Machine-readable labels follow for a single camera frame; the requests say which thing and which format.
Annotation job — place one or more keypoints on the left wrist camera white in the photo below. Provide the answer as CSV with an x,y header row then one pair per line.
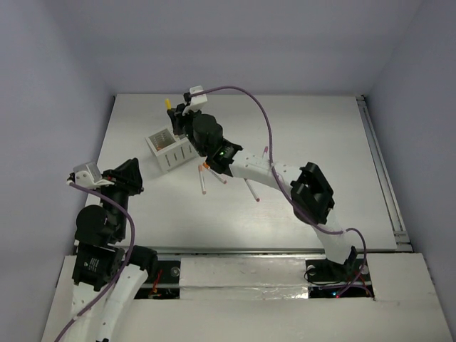
x,y
88,176

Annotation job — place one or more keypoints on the aluminium rail front edge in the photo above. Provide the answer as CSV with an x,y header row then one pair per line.
x,y
228,250

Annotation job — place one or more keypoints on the aluminium rail right edge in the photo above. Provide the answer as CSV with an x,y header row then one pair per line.
x,y
400,233

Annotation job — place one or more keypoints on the white foam base cover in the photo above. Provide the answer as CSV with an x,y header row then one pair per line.
x,y
252,299

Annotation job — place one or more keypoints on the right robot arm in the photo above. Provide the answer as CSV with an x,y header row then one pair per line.
x,y
305,188

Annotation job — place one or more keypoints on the aluminium rail edge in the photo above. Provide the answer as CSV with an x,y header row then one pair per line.
x,y
400,233
228,250

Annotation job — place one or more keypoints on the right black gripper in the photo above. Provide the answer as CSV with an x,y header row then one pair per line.
x,y
179,117

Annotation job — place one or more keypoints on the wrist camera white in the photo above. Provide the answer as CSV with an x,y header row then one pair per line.
x,y
195,99
88,176

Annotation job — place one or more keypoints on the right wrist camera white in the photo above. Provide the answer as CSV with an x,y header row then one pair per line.
x,y
195,99

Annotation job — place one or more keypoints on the orange capped white marker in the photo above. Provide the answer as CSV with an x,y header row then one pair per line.
x,y
213,173

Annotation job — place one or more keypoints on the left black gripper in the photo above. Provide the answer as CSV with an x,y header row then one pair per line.
x,y
119,184

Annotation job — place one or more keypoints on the yellow capped white marker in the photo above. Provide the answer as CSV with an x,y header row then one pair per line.
x,y
168,104

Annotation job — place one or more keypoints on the pink capped white marker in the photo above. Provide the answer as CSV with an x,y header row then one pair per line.
x,y
252,190

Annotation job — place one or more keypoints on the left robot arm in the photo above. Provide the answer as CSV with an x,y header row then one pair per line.
x,y
109,268

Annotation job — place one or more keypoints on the peach capped white marker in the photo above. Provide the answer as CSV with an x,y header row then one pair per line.
x,y
201,178

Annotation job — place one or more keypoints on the white two-compartment slotted holder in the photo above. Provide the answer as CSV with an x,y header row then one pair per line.
x,y
176,150

